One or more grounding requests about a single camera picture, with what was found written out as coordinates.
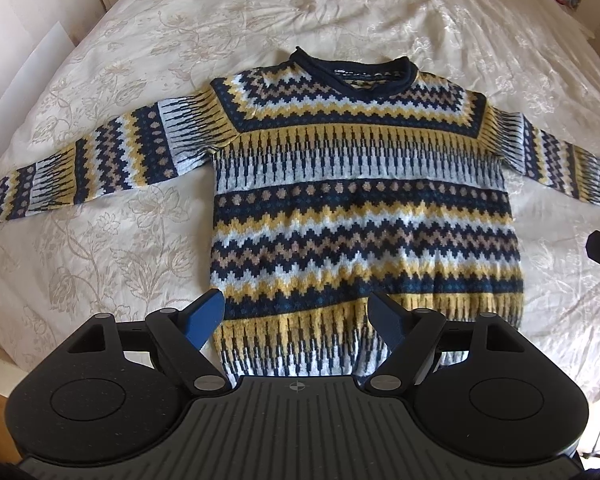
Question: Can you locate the cream floral bedspread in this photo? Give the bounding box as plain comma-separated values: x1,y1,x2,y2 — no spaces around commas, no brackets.
0,0,600,456

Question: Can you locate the navy yellow patterned knit sweater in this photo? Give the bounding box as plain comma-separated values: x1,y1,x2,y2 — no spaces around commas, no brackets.
0,50,600,380

